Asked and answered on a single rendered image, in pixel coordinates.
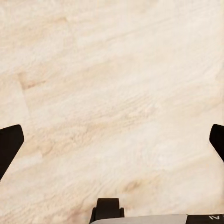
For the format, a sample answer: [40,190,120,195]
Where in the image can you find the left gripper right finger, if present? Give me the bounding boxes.
[209,124,224,162]

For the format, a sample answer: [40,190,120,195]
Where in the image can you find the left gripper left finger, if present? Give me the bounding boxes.
[0,124,24,180]

